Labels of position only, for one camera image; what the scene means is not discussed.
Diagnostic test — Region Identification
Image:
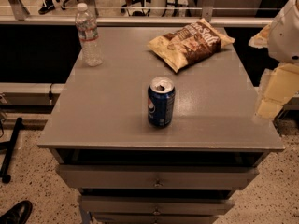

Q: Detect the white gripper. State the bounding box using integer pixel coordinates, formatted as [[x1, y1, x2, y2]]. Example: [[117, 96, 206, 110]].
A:
[[249, 0, 299, 119]]

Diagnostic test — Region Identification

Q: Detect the brown chip bag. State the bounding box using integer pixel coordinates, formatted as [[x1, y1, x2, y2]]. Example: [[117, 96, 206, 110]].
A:
[[148, 19, 235, 73]]

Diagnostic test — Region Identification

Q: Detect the blue Pepsi can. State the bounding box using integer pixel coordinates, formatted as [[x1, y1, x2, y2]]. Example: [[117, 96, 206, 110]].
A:
[[148, 77, 176, 128]]

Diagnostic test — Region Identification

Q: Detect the clear plastic water bottle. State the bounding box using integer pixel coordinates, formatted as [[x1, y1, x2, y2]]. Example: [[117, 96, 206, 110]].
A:
[[75, 3, 103, 67]]

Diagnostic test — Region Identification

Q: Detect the top grey drawer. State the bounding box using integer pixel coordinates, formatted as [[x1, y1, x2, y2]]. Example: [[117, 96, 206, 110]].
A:
[[57, 165, 259, 190]]

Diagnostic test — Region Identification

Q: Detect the grey drawer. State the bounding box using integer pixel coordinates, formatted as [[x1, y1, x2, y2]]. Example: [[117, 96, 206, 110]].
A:
[[79, 196, 235, 216], [93, 214, 217, 224], [57, 165, 259, 190]]

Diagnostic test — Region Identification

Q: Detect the middle grey drawer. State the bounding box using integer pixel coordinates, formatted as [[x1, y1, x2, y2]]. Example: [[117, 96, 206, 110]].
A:
[[79, 196, 235, 216]]

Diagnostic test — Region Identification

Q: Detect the black sneaker with leg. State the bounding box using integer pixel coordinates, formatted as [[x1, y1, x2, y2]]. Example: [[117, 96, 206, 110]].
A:
[[38, 0, 55, 15]]

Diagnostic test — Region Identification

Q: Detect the bottom grey drawer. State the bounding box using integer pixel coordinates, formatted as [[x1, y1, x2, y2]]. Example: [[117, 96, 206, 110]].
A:
[[93, 214, 217, 224]]

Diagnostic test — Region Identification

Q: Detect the black metal stand leg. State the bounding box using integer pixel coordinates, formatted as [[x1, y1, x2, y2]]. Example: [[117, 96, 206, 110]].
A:
[[0, 118, 23, 184]]

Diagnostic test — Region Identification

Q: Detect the black leather shoe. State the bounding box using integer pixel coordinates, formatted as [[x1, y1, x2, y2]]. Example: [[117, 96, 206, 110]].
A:
[[0, 200, 33, 224]]

